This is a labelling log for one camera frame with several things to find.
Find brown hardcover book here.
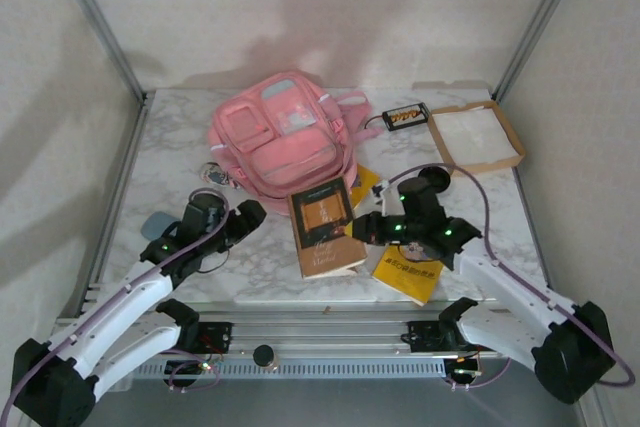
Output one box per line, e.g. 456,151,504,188
287,175,368,282

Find yellow book with crouching boy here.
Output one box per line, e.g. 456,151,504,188
349,162,382,211

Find patterned pencil pouch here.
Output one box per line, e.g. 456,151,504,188
199,160,245,192

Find pink backpack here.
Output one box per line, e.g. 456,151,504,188
208,72,384,213

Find grey-blue oval object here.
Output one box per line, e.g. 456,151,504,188
141,210,182,242

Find black round lid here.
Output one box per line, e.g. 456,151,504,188
417,164,454,194

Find cardboard tray with white paper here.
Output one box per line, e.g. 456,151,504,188
427,99,527,179

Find black round knob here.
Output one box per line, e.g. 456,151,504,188
252,344,279,372

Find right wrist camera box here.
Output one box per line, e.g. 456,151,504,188
372,179,402,214

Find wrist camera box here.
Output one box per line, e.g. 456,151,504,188
372,179,402,214
182,189,227,236

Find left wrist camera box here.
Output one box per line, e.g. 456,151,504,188
182,189,227,236

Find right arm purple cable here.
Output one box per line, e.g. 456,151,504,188
384,162,636,391

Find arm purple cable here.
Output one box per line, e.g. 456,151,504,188
384,162,636,391
7,187,231,411

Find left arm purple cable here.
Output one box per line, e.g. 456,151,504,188
7,187,231,411

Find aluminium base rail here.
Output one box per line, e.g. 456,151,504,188
44,309,594,361

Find small controller board with wires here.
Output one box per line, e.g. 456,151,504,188
444,354,484,383
167,359,221,393

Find grey slotted cable duct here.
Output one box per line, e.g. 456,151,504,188
132,360,446,379

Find aluminium frame post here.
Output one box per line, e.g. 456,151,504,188
47,0,151,106
492,0,591,103

